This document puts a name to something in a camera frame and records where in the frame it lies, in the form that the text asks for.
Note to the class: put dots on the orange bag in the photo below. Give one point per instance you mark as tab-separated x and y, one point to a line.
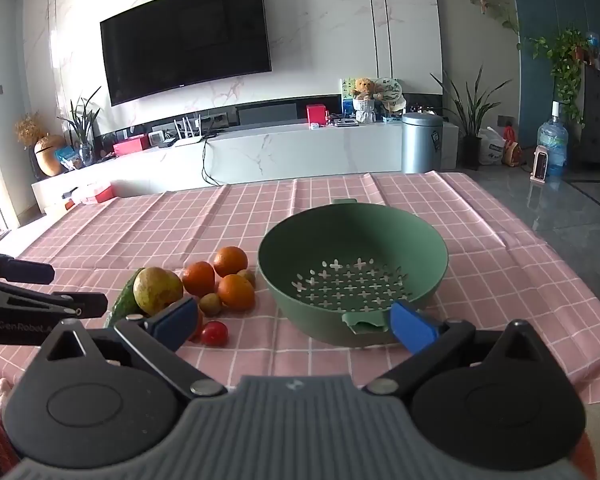
512	150

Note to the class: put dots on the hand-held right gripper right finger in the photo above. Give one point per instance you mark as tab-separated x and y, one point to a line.
412	327

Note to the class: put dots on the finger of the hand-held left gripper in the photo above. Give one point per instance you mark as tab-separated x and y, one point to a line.
20	271
55	304

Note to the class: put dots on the blue packet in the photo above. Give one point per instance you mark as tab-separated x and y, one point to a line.
69	157

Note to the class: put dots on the dried flower bunch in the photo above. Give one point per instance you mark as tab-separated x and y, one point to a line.
27	127

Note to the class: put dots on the black flat television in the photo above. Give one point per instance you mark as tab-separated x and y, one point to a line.
185	40

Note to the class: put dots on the red cherry tomato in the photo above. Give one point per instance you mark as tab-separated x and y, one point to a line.
214	334

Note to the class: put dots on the round painted fan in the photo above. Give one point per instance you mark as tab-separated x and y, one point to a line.
390	91

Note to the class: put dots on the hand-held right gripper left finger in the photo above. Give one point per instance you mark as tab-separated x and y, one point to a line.
172	322

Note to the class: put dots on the long-leaved potted plant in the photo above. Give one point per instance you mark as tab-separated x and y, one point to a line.
470	110

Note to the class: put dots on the brown teddy bear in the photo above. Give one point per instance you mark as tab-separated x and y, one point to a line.
365	87

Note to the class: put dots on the orange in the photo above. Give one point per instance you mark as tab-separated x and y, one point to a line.
230	260
198	278
236	291

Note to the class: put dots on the small brown kiwi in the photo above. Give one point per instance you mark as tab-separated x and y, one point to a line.
246	277
211	304

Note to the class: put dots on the plant in glass vase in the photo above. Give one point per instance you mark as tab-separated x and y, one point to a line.
82	130

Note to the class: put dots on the green cucumber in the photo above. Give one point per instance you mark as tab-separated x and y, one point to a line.
122	302

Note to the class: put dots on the wall outlet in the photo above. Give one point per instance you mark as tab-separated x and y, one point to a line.
505	121

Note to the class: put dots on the small pink appliance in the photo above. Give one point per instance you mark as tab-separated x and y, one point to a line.
540	162

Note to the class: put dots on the small white clock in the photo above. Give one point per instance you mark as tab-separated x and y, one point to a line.
156	138

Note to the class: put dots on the trailing pothos plant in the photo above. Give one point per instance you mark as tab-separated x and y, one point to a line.
567	55

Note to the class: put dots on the pink checked tablecloth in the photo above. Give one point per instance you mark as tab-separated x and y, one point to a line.
180	220

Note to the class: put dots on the green plate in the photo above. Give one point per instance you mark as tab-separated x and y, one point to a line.
330	240

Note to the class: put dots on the pink storage box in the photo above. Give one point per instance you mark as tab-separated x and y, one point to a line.
97	194

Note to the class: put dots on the blue water jug with pump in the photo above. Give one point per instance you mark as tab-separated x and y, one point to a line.
554	142

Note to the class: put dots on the grey metal trash bin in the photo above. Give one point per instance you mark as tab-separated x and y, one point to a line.
421	142

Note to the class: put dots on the white marble TV cabinet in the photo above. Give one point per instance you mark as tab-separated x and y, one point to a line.
280	152

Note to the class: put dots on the brown round vase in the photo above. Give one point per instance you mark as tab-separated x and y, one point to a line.
49	157

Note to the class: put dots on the yellow-green pear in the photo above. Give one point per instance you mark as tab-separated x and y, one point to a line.
155	287

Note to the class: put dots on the red tissue box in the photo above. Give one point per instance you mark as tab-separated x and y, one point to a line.
130	146

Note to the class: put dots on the white router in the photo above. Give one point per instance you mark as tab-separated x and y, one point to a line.
189	135

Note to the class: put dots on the white plastic bag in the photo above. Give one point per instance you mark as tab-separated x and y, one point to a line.
491	147

